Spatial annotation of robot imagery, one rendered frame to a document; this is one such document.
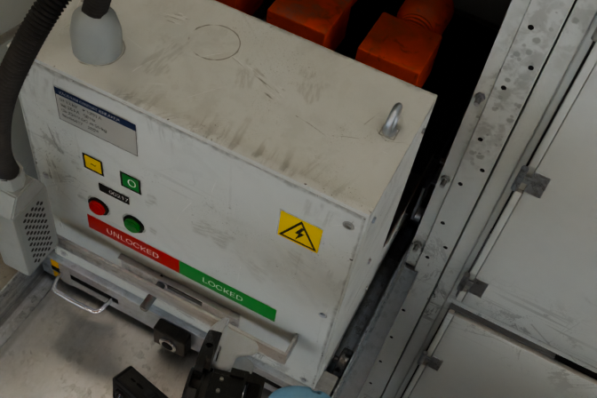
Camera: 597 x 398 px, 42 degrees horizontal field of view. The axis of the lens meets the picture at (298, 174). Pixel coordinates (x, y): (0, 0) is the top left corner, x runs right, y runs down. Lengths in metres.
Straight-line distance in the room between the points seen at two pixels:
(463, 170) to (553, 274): 0.23
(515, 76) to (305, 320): 0.44
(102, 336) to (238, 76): 0.59
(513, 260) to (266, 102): 0.57
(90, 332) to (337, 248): 0.59
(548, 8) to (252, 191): 0.43
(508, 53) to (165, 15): 0.46
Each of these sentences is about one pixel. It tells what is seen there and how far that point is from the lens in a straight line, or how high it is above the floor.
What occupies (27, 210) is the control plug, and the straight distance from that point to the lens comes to 1.12.
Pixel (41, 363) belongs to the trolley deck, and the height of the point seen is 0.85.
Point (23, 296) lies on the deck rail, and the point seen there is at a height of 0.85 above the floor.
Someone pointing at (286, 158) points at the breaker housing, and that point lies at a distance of 0.90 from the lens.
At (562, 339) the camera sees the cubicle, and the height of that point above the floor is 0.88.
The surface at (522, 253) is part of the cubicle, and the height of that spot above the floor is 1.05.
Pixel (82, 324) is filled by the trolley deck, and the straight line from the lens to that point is 1.40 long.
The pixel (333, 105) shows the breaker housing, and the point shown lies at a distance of 0.97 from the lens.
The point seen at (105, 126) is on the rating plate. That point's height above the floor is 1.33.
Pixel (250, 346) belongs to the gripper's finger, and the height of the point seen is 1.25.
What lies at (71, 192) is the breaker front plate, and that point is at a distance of 1.19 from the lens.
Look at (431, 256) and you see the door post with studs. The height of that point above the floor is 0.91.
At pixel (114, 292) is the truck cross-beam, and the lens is 1.34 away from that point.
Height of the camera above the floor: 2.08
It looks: 51 degrees down
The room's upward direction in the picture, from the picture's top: 10 degrees clockwise
